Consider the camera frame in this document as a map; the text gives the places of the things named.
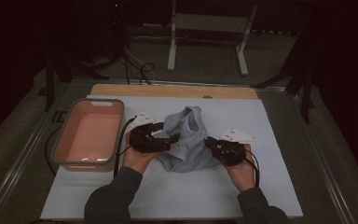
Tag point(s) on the person's left hand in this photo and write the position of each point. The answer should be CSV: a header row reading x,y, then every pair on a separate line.
x,y
136,160

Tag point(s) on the pink plastic basket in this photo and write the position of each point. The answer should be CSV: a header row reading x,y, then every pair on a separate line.
x,y
90,137

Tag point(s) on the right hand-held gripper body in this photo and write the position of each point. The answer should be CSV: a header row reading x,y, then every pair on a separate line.
x,y
230,151

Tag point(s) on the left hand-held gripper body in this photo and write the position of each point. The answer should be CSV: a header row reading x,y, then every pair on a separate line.
x,y
144,141

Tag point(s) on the person's right hand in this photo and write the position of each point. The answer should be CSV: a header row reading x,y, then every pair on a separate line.
x,y
244,174

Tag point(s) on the black floor stand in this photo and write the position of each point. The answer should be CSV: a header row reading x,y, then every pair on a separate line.
x,y
306,93

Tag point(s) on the white metal stand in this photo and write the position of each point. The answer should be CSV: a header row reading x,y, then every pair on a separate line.
x,y
211,22

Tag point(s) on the wooden board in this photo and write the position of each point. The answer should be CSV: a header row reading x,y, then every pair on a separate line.
x,y
167,90

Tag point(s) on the light blue tank top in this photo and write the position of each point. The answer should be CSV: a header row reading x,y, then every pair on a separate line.
x,y
189,149

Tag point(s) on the white table mat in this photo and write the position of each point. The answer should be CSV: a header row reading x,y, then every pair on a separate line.
x,y
230,193

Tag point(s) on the black tripod stand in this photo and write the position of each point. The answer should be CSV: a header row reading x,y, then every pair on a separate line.
x,y
50,87

